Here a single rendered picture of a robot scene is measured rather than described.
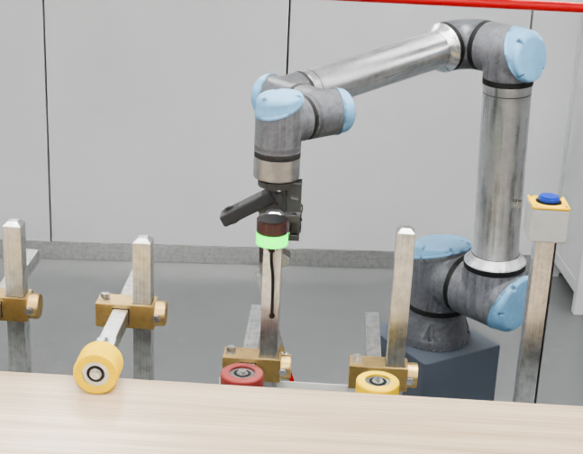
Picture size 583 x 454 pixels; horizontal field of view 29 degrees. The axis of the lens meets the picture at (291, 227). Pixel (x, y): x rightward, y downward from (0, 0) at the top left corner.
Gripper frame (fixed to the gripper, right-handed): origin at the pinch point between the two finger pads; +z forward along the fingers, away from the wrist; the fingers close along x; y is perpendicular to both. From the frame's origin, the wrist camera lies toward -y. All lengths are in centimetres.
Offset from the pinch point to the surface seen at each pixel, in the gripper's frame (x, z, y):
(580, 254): 221, 75, 115
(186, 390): -30.2, 11.0, -11.0
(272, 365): -10.3, 15.1, 3.3
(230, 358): -10.3, 14.3, -5.1
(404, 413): -33.9, 11.1, 27.7
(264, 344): -9.5, 11.1, 1.5
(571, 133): 256, 35, 113
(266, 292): -9.5, 0.0, 1.5
